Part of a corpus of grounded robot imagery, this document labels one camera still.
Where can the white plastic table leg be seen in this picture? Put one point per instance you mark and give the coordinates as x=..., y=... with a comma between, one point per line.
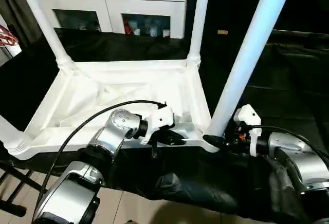
x=46, y=23
x=198, y=18
x=252, y=49
x=10, y=136

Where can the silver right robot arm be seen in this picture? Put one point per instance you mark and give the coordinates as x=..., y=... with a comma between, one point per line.
x=303, y=162

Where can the small tan tag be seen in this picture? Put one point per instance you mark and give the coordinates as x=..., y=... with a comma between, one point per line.
x=222, y=32

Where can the white glass-door cabinet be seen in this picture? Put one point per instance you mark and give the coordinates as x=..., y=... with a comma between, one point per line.
x=77, y=0

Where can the white plastic table top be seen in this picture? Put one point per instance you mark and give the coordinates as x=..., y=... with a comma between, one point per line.
x=103, y=95

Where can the black plastic table mat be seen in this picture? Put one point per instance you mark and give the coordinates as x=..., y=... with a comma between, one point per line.
x=277, y=90

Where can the black metal stand leg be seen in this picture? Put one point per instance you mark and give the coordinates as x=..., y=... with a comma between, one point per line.
x=18, y=188

